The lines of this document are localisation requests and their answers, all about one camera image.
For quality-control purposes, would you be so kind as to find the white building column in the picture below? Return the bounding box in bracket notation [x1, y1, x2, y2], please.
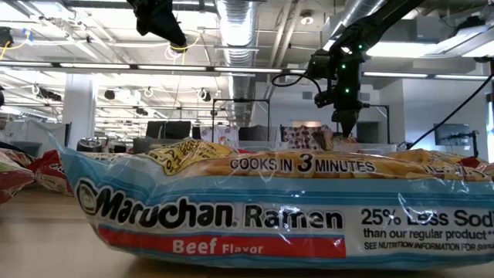
[61, 73, 97, 151]

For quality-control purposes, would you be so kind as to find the white colourful patterned cloth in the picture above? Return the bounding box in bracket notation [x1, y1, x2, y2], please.
[200, 125, 239, 147]

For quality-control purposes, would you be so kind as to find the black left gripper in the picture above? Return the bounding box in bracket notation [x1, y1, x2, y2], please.
[126, 0, 189, 49]

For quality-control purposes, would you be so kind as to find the silver air duct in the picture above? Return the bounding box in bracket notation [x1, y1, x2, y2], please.
[323, 0, 387, 43]
[215, 0, 267, 127]

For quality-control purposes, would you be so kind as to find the polka dot patterned cloth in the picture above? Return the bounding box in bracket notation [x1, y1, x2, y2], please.
[281, 125, 333, 151]

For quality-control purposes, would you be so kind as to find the clear plastic bin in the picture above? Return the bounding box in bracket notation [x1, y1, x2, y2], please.
[238, 139, 310, 152]
[332, 142, 398, 154]

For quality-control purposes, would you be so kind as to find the black metal station frame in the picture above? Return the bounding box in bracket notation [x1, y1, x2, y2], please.
[362, 103, 391, 144]

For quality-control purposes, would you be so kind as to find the bright ceiling light panel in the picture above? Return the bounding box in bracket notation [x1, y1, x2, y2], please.
[366, 40, 441, 59]

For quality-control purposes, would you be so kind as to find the long ceiling light strip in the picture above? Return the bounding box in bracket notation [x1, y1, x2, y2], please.
[0, 60, 285, 75]
[362, 71, 494, 82]

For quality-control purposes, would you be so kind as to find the long black arm cable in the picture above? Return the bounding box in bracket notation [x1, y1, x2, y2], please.
[404, 73, 494, 151]

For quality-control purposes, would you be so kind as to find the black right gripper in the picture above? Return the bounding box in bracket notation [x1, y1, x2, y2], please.
[313, 87, 366, 138]

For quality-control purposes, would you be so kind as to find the wall-mounted dark screen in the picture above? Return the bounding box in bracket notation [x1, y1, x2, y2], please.
[434, 123, 472, 147]

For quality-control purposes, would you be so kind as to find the black cylindrical bin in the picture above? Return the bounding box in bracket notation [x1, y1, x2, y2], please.
[76, 137, 103, 154]

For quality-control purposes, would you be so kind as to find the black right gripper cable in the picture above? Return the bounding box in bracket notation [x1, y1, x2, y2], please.
[271, 72, 323, 96]

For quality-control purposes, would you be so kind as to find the blue Maruchan ramen packet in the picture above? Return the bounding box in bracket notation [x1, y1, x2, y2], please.
[48, 133, 494, 271]

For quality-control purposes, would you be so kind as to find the red Maruchan ramen packet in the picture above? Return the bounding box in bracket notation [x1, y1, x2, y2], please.
[0, 148, 36, 205]
[25, 149, 75, 197]

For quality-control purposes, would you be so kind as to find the grey office partition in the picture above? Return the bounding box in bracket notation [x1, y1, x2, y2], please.
[0, 120, 73, 155]

